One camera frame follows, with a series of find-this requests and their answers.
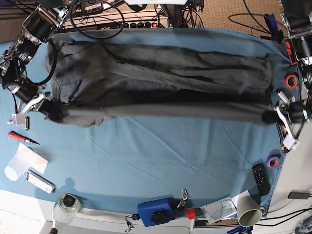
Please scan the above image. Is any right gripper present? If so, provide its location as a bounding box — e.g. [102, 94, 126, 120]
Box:
[9, 83, 62, 122]

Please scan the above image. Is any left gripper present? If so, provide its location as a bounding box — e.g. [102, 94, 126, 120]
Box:
[261, 101, 312, 124]

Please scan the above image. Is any dark grey T-shirt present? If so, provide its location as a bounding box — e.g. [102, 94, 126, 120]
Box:
[45, 39, 273, 127]

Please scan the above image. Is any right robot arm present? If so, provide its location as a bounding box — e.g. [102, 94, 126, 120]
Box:
[0, 0, 72, 125]

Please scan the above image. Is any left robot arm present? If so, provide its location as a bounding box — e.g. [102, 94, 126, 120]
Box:
[279, 0, 312, 124]

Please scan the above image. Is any orange black utility knife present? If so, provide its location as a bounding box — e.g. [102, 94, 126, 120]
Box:
[275, 123, 290, 154]

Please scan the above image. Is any white marker pen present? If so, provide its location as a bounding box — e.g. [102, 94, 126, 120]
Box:
[276, 89, 290, 104]

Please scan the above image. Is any green yellow battery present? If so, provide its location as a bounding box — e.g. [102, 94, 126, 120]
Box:
[24, 117, 30, 131]

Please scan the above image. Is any red tape roll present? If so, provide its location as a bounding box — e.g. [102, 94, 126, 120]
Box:
[284, 74, 299, 89]

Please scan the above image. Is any purple tape roll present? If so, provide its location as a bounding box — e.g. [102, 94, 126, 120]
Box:
[266, 154, 281, 169]

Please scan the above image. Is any red screwdriver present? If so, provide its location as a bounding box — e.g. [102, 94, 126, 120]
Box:
[8, 131, 39, 145]

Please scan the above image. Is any black remote control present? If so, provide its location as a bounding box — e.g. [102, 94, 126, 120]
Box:
[252, 163, 270, 196]

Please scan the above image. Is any orange black tool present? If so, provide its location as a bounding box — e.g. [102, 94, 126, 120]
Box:
[285, 39, 298, 65]

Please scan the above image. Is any white black device box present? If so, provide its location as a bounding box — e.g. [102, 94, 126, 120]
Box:
[25, 170, 55, 194]

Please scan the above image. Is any black power adapter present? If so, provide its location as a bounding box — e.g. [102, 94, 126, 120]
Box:
[288, 191, 312, 200]

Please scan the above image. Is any blue table cloth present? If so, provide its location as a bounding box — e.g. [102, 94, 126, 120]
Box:
[0, 28, 300, 213]

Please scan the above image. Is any clear glass jar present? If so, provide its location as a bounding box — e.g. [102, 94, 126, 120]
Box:
[50, 193, 81, 234]

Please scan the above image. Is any grey green cup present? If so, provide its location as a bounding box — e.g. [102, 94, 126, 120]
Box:
[237, 196, 262, 227]

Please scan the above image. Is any printed paper with drawing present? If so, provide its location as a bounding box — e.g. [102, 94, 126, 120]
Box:
[200, 190, 250, 224]

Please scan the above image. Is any black power strip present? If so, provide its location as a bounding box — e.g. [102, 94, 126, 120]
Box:
[104, 21, 161, 29]

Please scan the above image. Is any red cube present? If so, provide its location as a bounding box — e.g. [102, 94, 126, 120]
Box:
[186, 208, 196, 220]

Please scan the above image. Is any silver carabiner clip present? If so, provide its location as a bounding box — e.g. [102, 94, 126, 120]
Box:
[176, 189, 189, 211]

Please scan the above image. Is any blue box with knob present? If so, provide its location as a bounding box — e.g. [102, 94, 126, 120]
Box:
[137, 198, 176, 227]

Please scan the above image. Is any black cable bundle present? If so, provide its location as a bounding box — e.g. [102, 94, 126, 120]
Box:
[63, 0, 205, 30]

